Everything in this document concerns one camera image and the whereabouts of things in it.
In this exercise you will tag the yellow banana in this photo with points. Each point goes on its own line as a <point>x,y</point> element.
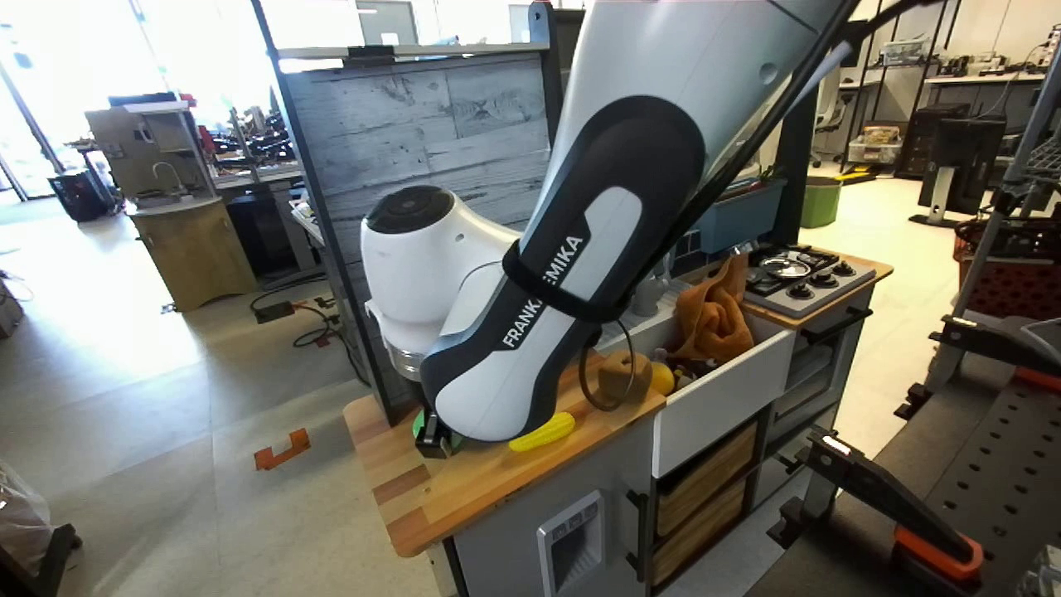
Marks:
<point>541,431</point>

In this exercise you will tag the white toy sink basin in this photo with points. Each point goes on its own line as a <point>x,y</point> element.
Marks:
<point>716,403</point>

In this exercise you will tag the beige toy kitchen unit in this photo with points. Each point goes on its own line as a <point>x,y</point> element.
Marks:
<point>167,200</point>

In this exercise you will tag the black orange bar clamp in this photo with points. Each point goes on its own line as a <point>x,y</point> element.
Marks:
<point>873,482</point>

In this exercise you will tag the grey wood plank panel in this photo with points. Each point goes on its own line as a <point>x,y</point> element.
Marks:
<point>418,134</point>

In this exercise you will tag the orange cloth towel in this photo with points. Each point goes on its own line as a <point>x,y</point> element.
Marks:
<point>714,315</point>

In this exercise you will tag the toy kitchen cabinet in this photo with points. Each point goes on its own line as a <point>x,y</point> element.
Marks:
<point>616,469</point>

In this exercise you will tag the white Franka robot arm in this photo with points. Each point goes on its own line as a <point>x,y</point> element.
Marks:
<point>616,220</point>

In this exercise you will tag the orange floor bracket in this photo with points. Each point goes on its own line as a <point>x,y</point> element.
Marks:
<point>282,454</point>

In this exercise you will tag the black perforated table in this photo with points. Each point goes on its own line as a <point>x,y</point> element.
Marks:
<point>994,476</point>

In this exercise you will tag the brown kiwi plush toy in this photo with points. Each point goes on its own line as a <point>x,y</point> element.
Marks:
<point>624,380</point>

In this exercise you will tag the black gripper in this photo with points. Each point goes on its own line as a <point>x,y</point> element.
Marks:
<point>445,439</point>

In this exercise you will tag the black metal frame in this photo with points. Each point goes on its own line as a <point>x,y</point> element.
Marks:
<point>790,154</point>

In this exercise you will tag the yellow toy fruit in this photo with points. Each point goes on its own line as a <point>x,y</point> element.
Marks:
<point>662,380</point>

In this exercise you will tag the green bin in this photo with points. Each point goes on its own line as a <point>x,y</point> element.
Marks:
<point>821,204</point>

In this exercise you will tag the grey toy stove top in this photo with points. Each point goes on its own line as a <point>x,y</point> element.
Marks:
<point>812,287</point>

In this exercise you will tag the wooden counter top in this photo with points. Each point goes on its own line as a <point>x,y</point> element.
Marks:
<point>464,487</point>

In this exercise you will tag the wooden stove counter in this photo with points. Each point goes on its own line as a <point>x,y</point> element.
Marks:
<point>873,271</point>

